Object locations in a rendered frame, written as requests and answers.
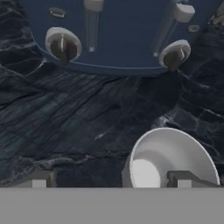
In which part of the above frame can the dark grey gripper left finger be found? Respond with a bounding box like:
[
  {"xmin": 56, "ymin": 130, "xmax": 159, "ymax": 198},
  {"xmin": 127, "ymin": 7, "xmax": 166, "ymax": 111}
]
[{"xmin": 0, "ymin": 170, "xmax": 57, "ymax": 188}]

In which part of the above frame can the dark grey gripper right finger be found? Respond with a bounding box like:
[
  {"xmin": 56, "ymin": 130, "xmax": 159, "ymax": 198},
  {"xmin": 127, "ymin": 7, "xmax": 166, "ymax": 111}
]
[{"xmin": 166, "ymin": 170, "xmax": 221, "ymax": 188}]

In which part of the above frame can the white cup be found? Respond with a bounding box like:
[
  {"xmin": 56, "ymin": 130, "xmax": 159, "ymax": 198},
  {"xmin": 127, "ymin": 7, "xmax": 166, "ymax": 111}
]
[{"xmin": 121, "ymin": 127, "xmax": 221, "ymax": 188}]

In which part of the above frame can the white tap knob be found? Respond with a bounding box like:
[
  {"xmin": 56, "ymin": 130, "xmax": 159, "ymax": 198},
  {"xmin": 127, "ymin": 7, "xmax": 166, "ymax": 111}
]
[
  {"xmin": 157, "ymin": 39, "xmax": 192, "ymax": 73},
  {"xmin": 45, "ymin": 26, "xmax": 83, "ymax": 67}
]

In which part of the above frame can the white tap spout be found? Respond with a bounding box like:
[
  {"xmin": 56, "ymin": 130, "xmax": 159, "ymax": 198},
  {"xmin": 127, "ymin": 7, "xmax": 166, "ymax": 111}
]
[
  {"xmin": 83, "ymin": 0, "xmax": 105, "ymax": 53},
  {"xmin": 152, "ymin": 2, "xmax": 196, "ymax": 58}
]

